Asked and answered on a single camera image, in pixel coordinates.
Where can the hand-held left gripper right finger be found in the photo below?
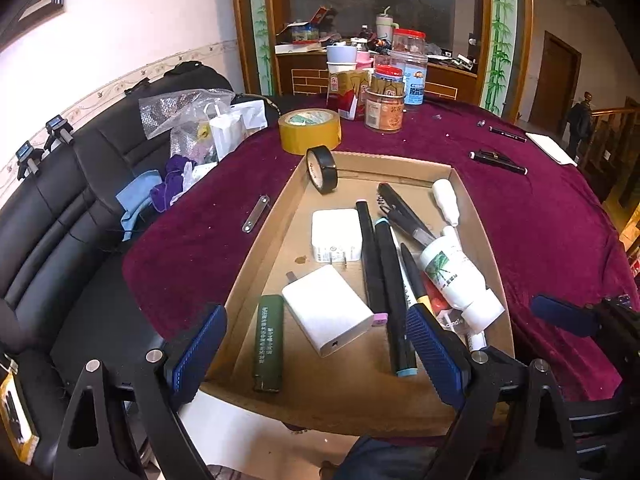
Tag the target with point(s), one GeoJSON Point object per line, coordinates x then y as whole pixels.
{"type": "Point", "coordinates": [435, 355]}

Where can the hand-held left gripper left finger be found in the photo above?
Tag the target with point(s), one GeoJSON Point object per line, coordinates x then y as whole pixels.
{"type": "Point", "coordinates": [200, 355]}

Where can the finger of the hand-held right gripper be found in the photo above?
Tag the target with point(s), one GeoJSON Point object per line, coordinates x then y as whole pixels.
{"type": "Point", "coordinates": [560, 312]}

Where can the white marker with red label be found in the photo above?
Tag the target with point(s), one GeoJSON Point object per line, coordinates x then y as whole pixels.
{"type": "Point", "coordinates": [440, 306]}

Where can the green lighter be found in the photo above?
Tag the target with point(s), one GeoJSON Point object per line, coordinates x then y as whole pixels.
{"type": "Point", "coordinates": [267, 345]}

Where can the plain white pen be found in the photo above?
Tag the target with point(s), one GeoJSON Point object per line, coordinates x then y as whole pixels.
{"type": "Point", "coordinates": [406, 280]}

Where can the white bottle with green print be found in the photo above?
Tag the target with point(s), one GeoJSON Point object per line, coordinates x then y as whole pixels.
{"type": "Point", "coordinates": [450, 270]}

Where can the yellow and black pen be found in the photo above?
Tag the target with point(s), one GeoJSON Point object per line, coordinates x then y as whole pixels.
{"type": "Point", "coordinates": [411, 270]}

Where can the shallow cardboard tray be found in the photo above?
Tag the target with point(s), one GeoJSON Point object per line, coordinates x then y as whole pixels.
{"type": "Point", "coordinates": [345, 395]}

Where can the black marker with pink end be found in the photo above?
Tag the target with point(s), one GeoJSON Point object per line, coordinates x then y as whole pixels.
{"type": "Point", "coordinates": [372, 270]}

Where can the white usb charger block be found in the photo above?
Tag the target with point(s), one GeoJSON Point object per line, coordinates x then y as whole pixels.
{"type": "Point", "coordinates": [325, 310]}

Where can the black pen with clear grip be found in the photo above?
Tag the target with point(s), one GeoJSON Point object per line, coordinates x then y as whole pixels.
{"type": "Point", "coordinates": [410, 227]}

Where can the silver metal clip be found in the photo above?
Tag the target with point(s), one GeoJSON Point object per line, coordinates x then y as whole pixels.
{"type": "Point", "coordinates": [255, 214]}

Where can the black pen with clip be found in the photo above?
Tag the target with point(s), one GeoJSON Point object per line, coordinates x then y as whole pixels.
{"type": "Point", "coordinates": [400, 205]}

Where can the small white dropper bottle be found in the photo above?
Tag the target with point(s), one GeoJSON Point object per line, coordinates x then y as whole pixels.
{"type": "Point", "coordinates": [445, 200]}

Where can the white two-prong charger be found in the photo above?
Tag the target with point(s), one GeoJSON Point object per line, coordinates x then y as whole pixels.
{"type": "Point", "coordinates": [335, 232]}

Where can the black tape roll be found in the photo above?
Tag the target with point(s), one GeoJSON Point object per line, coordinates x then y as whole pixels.
{"type": "Point", "coordinates": [325, 162]}

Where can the person's dark blue clothing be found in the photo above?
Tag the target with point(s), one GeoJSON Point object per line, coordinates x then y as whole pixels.
{"type": "Point", "coordinates": [390, 460]}

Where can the thick black pen light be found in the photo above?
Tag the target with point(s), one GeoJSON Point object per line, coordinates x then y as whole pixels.
{"type": "Point", "coordinates": [500, 162]}

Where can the white paper pad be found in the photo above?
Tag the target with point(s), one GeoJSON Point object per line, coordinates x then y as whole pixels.
{"type": "Point", "coordinates": [550, 147]}

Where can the black leather sofa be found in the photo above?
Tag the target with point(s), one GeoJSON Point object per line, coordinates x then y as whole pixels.
{"type": "Point", "coordinates": [75, 240]}

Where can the light blue cloth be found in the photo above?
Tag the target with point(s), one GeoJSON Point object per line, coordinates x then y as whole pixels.
{"type": "Point", "coordinates": [137, 195]}

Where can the thin black pen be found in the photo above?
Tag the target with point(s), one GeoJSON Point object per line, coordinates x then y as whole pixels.
{"type": "Point", "coordinates": [492, 153]}

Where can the wooden stair railing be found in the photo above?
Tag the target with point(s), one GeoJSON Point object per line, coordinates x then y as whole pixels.
{"type": "Point", "coordinates": [610, 145]}

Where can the purple cloth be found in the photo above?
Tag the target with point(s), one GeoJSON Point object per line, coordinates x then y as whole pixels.
{"type": "Point", "coordinates": [170, 180]}

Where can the black pen with white print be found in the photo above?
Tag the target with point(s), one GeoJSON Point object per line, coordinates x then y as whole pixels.
{"type": "Point", "coordinates": [507, 133]}

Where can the yellow card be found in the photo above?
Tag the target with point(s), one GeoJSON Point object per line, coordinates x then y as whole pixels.
{"type": "Point", "coordinates": [15, 410]}

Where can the brown wooden door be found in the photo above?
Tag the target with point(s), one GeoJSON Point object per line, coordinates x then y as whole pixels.
{"type": "Point", "coordinates": [552, 85]}

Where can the white paper bag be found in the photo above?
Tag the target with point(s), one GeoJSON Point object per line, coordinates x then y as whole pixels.
{"type": "Point", "coordinates": [232, 125]}

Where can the yellow tape roll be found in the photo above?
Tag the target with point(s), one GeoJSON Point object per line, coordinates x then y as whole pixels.
{"type": "Point", "coordinates": [305, 137]}

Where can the clear plastic bag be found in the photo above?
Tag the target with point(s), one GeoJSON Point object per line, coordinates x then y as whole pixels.
{"type": "Point", "coordinates": [170, 110]}

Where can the jar with orange label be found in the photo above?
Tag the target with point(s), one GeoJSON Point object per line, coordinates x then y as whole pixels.
{"type": "Point", "coordinates": [384, 110]}

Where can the black clip with blue screen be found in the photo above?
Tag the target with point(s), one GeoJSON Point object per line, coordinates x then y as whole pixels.
{"type": "Point", "coordinates": [57, 130]}
{"type": "Point", "coordinates": [27, 157]}

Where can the red and gold box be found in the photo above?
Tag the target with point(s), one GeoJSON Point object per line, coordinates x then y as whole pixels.
{"type": "Point", "coordinates": [347, 95]}

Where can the clear jar with blue label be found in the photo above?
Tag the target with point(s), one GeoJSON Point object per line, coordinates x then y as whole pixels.
{"type": "Point", "coordinates": [410, 80]}

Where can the pile of clutter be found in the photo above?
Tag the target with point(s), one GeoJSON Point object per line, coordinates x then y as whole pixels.
{"type": "Point", "coordinates": [450, 57]}

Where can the wooden cabinet with bamboo panels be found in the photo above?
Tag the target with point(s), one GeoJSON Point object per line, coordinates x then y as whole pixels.
{"type": "Point", "coordinates": [500, 35]}

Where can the white and pink bottle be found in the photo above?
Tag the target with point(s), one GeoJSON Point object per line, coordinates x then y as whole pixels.
{"type": "Point", "coordinates": [365, 62]}

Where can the white cup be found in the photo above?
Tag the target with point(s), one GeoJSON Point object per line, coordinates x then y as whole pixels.
{"type": "Point", "coordinates": [342, 60]}

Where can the white tumbler with straw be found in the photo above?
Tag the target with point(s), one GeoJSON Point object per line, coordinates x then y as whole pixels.
{"type": "Point", "coordinates": [386, 25]}

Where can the open cardboard box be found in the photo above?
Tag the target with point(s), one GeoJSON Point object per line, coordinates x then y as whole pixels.
{"type": "Point", "coordinates": [300, 35]}

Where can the dark picture frame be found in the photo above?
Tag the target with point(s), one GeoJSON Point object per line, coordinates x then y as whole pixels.
{"type": "Point", "coordinates": [30, 5]}

